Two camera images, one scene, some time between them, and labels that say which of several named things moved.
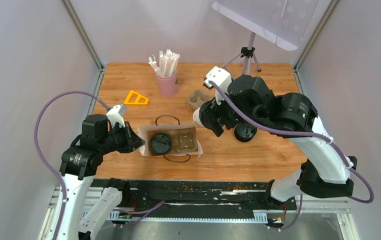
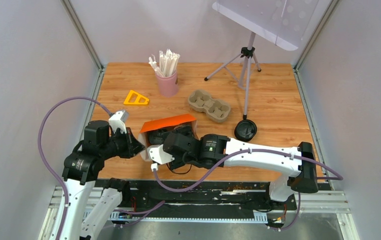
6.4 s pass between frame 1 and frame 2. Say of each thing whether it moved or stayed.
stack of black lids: stayed
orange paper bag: moved
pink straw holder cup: stayed
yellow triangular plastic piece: stayed
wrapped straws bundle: stayed
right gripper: moved
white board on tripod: stayed
